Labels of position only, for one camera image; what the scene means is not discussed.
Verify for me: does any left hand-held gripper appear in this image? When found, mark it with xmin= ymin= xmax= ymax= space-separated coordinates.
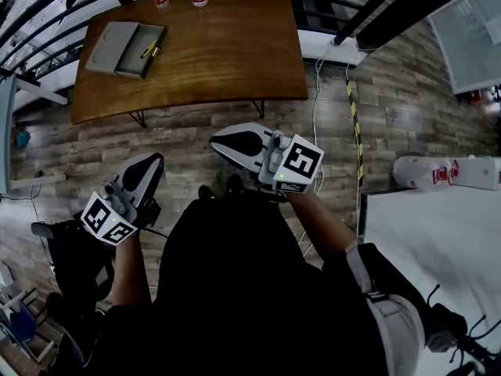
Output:
xmin=80 ymin=153 xmax=166 ymax=248

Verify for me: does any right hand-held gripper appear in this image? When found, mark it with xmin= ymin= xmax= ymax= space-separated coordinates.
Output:
xmin=210 ymin=122 xmax=326 ymax=193

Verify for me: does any yellow pen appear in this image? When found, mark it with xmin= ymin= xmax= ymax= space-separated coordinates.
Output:
xmin=140 ymin=38 xmax=159 ymax=60

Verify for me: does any grey drawer box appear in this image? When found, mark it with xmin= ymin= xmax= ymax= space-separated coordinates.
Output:
xmin=84 ymin=20 xmax=169 ymax=81

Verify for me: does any person's right forearm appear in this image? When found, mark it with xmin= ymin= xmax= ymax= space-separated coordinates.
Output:
xmin=287 ymin=191 xmax=359 ymax=259

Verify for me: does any person's left forearm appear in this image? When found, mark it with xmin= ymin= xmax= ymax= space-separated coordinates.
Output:
xmin=112 ymin=232 xmax=153 ymax=309

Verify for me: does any grey shoulder bag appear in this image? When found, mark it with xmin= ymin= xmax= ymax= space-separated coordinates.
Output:
xmin=345 ymin=244 xmax=428 ymax=376

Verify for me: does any person's right black shoe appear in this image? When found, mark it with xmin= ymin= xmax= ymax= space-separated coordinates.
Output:
xmin=225 ymin=173 xmax=245 ymax=196

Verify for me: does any black office chair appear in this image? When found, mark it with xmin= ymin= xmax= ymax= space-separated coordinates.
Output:
xmin=31 ymin=219 xmax=117 ymax=370

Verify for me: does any yellow black striped tape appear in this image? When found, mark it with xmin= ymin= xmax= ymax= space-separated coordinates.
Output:
xmin=344 ymin=79 xmax=366 ymax=184

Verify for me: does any light blue table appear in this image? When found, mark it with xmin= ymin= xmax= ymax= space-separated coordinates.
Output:
xmin=0 ymin=74 xmax=70 ymax=195

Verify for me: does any person's black shirt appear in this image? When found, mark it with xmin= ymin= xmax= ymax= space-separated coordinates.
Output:
xmin=88 ymin=189 xmax=431 ymax=376

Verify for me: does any white bag with red print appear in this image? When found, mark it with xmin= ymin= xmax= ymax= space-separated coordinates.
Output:
xmin=392 ymin=155 xmax=461 ymax=191

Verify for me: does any blue chair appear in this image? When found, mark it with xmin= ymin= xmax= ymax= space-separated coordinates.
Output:
xmin=0 ymin=287 xmax=55 ymax=364

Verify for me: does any wooden table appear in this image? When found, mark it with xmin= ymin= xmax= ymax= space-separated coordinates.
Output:
xmin=0 ymin=0 xmax=467 ymax=86

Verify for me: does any white table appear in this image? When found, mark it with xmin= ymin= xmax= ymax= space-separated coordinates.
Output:
xmin=357 ymin=186 xmax=501 ymax=376

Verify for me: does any translucent glass panel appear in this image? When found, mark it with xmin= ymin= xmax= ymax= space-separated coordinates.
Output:
xmin=427 ymin=0 xmax=501 ymax=96

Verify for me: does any black floor cable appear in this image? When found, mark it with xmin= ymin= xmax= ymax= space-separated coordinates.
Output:
xmin=0 ymin=169 xmax=56 ymax=266

